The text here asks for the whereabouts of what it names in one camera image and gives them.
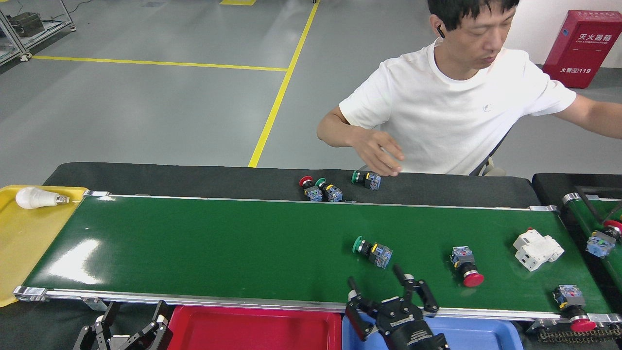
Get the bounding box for red fire extinguisher box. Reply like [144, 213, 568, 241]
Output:
[543, 10, 622, 89]

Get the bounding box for person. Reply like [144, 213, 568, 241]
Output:
[317, 0, 622, 176]

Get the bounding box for yellow plastic tray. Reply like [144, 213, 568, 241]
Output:
[0, 185, 89, 308]

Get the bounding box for blue plastic bin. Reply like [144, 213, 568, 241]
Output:
[342, 314, 524, 350]

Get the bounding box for green infeed conveyor belt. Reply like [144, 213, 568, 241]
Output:
[563, 186, 622, 312]

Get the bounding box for white circuit breaker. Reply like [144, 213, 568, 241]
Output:
[513, 227, 565, 272]

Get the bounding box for long green conveyor belt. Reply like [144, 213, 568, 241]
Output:
[12, 191, 622, 336]

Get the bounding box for red push button switch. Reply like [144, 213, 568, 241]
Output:
[449, 245, 485, 288]
[585, 220, 622, 259]
[553, 284, 597, 333]
[299, 175, 324, 202]

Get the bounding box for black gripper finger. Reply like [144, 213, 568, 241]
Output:
[118, 300, 174, 350]
[73, 301, 121, 350]

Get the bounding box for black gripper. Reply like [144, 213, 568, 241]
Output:
[344, 263, 451, 350]

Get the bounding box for green push button switch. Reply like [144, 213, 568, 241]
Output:
[315, 178, 344, 203]
[351, 170, 382, 191]
[352, 236, 393, 269]

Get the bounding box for white light bulb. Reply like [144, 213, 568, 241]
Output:
[16, 187, 71, 210]

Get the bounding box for metal wheeled rack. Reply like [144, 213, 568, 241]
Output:
[0, 0, 77, 66]

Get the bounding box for red plastic bin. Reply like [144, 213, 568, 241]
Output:
[167, 305, 342, 350]

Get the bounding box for person's right hand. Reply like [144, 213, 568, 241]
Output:
[357, 129, 405, 176]

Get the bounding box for black drive chain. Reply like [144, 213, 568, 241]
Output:
[537, 327, 622, 343]

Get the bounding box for dark grey box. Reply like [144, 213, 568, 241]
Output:
[10, 12, 45, 38]

